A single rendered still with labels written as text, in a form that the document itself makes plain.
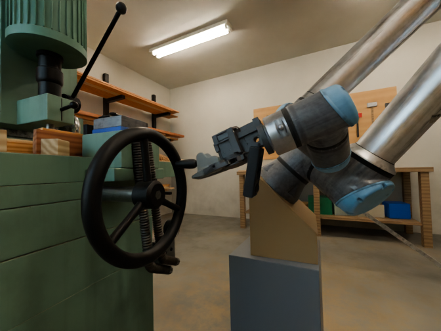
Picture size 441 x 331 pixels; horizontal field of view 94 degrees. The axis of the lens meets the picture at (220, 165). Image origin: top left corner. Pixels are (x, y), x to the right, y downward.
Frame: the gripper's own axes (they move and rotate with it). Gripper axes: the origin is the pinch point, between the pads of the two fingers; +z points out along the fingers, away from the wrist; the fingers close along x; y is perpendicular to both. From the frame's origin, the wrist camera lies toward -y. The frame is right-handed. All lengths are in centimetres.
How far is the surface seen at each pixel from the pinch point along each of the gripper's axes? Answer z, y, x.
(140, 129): 1.2, 11.4, 14.4
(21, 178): 21.9, 9.3, 24.5
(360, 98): -136, 58, -300
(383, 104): -156, 38, -297
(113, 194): 14.7, 2.3, 12.6
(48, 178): 22.0, 9.0, 20.1
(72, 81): 41, 56, -6
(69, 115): 26.8, 29.3, 8.8
